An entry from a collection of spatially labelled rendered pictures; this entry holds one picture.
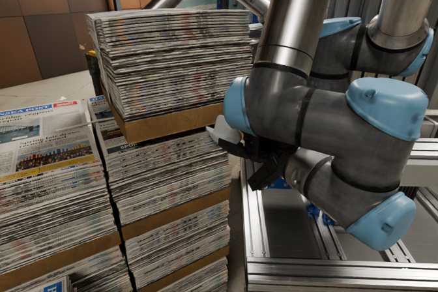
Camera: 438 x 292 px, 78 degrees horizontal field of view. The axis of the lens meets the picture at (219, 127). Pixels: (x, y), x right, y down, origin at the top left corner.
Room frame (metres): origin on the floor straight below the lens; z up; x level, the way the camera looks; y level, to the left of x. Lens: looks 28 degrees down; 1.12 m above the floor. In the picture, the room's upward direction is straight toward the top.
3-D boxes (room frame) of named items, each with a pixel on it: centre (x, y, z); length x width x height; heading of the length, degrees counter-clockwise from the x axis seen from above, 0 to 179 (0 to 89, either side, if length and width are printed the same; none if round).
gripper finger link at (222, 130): (0.46, -0.01, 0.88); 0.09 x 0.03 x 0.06; 57
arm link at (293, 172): (0.33, -0.14, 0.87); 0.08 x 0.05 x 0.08; 121
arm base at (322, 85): (0.74, -0.30, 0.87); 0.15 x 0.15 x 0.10
